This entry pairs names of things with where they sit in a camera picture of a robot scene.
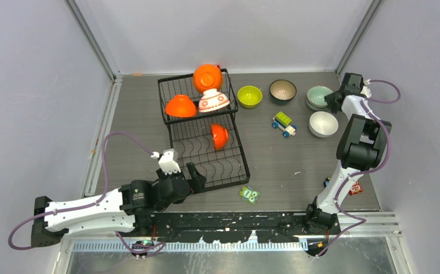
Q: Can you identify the floral pale green bowl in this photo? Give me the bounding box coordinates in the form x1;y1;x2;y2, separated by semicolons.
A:
306;86;333;108

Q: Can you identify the pale green ringed bowl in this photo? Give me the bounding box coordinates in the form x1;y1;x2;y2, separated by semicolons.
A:
306;101;328;111

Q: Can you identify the white ribbed bowl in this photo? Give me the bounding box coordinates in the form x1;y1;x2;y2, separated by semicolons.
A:
309;111;339;138

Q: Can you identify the black wire dish rack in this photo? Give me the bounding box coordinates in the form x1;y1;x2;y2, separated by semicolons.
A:
162;68;251;191

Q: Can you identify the yellow green bowl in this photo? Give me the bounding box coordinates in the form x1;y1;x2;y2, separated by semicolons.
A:
237;86;263;108

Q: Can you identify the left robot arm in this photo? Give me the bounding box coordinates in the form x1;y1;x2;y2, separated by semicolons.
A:
31;163;207;248

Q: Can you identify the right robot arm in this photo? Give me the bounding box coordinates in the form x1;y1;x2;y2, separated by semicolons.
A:
303;72;392;235

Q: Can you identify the green owl number tile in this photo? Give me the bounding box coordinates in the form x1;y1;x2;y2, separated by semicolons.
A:
239;186;260;204

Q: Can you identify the orange bowl lower shelf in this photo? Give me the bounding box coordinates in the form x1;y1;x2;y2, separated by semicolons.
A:
210;124;229;151

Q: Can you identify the orange bowl shelf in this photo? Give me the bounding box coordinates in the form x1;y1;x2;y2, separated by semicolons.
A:
164;94;197;118
210;124;229;151

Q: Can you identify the orange bowl upper shelf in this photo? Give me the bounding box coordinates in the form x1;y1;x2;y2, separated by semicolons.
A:
164;94;197;118

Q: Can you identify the toy brick car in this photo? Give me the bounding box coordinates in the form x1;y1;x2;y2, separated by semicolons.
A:
272;111;296;138

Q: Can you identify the white red patterned bowl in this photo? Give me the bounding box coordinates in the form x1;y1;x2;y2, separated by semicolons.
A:
198;88;230;113

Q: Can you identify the blue owl number tile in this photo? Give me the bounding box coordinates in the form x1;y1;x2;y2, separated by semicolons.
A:
323;177;330;188

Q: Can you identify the orange bowl top upright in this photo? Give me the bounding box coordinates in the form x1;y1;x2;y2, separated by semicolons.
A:
192;64;223;94

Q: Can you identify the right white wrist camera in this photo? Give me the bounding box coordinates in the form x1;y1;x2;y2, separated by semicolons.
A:
360;79;372;98

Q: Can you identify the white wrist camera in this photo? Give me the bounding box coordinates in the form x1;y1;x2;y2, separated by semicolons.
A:
151;148;181;175
360;79;372;98

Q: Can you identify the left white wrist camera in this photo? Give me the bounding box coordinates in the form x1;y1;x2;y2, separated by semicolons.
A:
151;148;181;175

